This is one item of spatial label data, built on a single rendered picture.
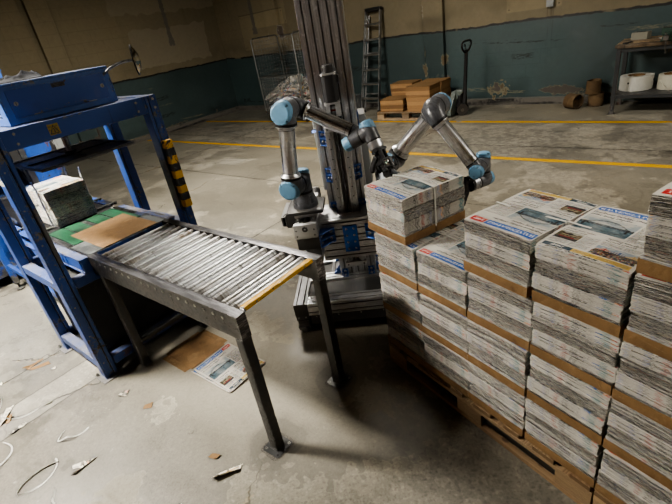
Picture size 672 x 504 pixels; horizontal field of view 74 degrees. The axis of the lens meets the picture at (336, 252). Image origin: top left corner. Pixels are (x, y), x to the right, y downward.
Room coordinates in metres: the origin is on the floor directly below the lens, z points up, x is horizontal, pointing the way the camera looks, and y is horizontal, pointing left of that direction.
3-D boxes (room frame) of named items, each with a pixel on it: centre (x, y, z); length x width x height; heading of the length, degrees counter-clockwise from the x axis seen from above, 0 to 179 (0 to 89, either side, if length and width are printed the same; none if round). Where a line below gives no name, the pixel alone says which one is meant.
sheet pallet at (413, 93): (8.34, -1.92, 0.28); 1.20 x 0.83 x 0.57; 47
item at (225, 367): (2.16, 0.77, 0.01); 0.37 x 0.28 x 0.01; 47
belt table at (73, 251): (2.82, 1.50, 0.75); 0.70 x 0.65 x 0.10; 47
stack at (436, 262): (1.56, -0.65, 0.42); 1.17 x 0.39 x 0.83; 29
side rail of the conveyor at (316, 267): (2.31, 0.58, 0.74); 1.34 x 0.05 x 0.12; 47
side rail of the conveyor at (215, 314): (1.94, 0.92, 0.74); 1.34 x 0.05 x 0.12; 47
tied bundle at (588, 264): (1.18, -0.86, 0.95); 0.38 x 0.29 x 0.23; 119
